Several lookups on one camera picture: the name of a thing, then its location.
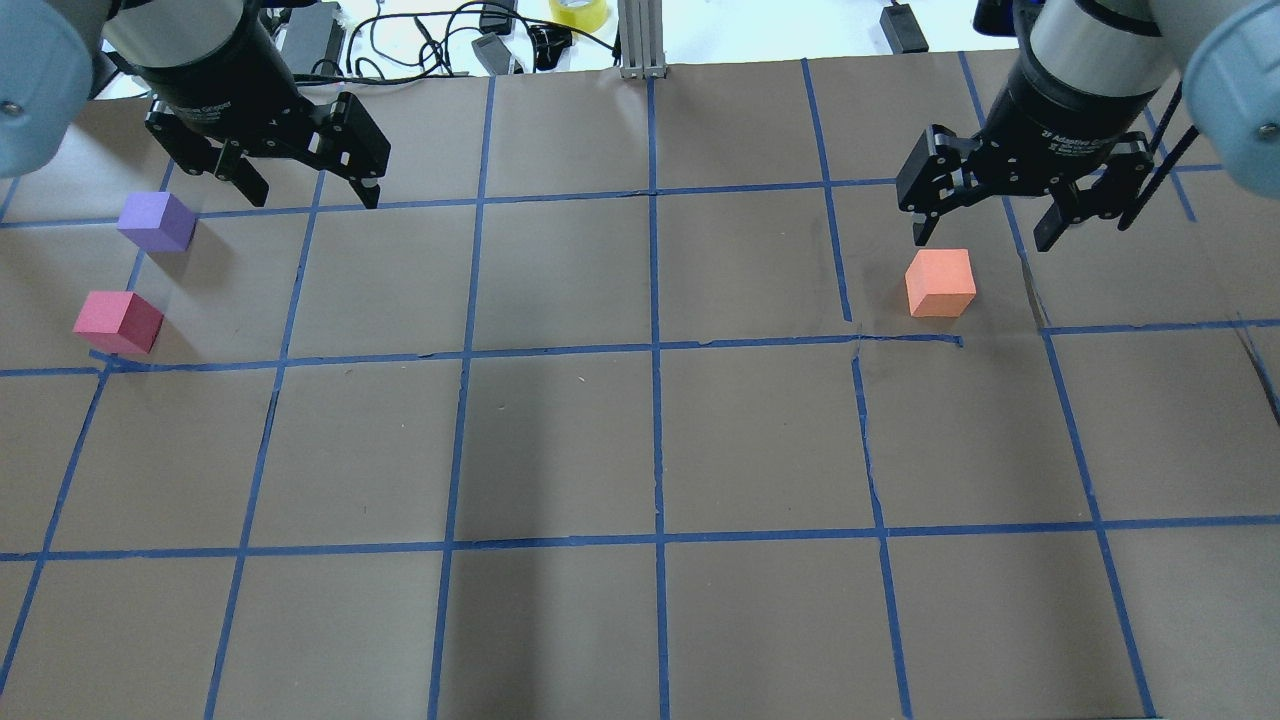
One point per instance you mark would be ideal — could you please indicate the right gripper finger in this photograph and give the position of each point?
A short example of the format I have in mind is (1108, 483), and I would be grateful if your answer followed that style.
(1125, 170)
(937, 178)

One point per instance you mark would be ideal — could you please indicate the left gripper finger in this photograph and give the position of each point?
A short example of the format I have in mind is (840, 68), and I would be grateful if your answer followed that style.
(351, 145)
(197, 154)

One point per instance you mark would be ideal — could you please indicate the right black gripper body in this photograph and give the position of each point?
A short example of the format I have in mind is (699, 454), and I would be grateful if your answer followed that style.
(1072, 115)

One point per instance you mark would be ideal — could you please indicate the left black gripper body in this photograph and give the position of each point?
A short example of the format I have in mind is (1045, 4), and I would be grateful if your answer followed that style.
(215, 82)

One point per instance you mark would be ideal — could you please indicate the orange foam block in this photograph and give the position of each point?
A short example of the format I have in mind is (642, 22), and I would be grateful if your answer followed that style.
(940, 283)

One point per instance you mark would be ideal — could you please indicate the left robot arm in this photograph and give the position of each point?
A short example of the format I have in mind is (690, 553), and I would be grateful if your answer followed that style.
(49, 50)

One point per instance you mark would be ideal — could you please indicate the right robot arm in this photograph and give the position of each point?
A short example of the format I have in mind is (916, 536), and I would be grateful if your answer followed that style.
(1220, 59)

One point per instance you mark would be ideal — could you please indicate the purple foam block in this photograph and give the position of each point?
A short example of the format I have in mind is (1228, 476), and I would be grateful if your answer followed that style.
(157, 222)

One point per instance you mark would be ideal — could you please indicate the black power adapter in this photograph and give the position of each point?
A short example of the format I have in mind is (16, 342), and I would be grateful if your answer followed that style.
(902, 30)

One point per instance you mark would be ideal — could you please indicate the red foam block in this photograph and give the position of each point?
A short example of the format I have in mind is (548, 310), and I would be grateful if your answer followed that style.
(118, 322)

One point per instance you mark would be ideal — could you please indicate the yellow tape roll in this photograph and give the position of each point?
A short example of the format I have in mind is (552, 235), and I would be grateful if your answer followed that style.
(586, 15)

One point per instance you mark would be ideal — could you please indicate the aluminium frame post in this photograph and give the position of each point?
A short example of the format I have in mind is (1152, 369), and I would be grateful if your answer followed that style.
(640, 40)

